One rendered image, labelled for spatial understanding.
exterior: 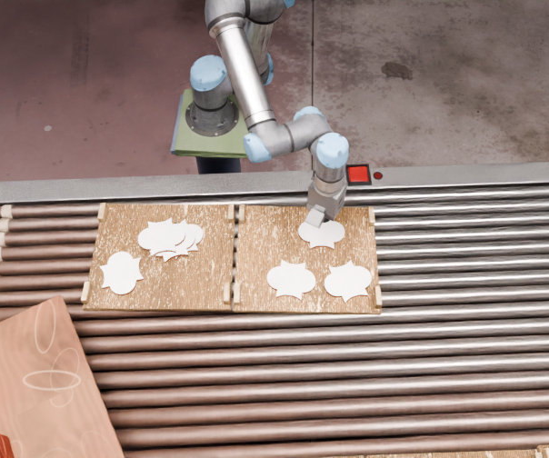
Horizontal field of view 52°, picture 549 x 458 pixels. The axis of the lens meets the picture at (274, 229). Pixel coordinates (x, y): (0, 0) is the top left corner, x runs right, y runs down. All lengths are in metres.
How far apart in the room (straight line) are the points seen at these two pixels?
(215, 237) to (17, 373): 0.64
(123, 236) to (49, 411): 0.55
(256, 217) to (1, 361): 0.79
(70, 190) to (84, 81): 1.79
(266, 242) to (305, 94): 1.83
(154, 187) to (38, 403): 0.74
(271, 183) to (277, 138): 0.44
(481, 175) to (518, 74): 1.90
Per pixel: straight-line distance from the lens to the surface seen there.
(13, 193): 1.96
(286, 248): 1.64
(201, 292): 1.59
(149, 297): 1.61
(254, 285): 1.59
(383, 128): 3.24
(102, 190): 1.87
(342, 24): 3.86
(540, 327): 1.72
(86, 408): 1.43
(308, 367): 1.52
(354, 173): 1.82
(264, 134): 1.37
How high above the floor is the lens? 2.36
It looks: 58 degrees down
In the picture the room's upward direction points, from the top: straight up
